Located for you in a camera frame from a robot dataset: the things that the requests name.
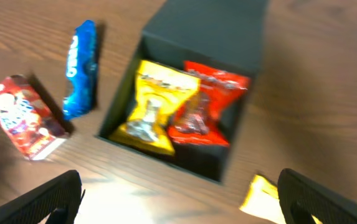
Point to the red Hacks candy bag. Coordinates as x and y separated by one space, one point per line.
196 121

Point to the black open gift box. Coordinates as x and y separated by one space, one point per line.
223 34

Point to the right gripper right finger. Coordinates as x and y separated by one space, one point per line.
302 200

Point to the blue Oreo cookie pack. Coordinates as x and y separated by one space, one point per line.
81 71

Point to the red Hello Panda box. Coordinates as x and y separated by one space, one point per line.
27 120

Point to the small yellow snack packet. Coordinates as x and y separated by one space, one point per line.
262 200

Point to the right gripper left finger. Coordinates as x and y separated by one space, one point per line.
56 201

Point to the yellow Hacks candy bag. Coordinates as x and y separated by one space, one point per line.
159 92

